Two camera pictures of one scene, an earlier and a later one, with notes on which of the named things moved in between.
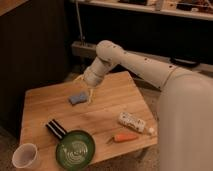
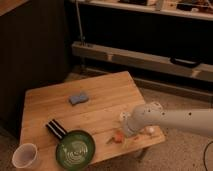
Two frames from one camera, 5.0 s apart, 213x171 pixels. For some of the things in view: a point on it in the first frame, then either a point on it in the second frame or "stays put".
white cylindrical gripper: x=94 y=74 to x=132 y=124
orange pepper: x=123 y=136 stays put
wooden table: x=115 y=113 stays put
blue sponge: x=77 y=99 stays put
